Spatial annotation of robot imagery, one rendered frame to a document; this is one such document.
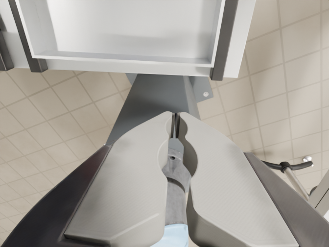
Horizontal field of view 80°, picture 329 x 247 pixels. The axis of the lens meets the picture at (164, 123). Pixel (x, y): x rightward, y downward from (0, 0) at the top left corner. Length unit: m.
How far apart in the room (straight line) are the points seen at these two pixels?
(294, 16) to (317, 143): 0.94
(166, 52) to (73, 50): 0.15
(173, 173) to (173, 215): 0.11
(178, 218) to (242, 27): 0.35
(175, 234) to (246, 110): 1.16
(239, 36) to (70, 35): 0.25
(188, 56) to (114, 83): 1.03
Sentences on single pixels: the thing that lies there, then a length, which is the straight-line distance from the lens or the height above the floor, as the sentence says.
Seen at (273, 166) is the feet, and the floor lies 0.12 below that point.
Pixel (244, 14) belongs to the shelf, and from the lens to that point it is 0.34.
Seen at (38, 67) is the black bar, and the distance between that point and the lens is 0.37.
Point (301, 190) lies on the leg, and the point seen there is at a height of 0.34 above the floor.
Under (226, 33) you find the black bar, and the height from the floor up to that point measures 0.90.
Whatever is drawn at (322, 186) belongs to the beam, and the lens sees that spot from 1.39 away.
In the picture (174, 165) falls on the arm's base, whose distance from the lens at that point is 0.51.
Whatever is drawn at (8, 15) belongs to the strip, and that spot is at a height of 0.88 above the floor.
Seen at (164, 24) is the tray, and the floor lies 0.88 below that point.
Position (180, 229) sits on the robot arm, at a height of 0.99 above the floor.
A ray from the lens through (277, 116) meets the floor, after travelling 1.56.
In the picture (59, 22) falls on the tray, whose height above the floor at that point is 0.88.
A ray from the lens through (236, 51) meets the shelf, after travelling 0.34.
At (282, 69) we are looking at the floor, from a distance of 1.42.
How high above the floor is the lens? 1.20
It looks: 58 degrees down
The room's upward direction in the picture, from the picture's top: 177 degrees counter-clockwise
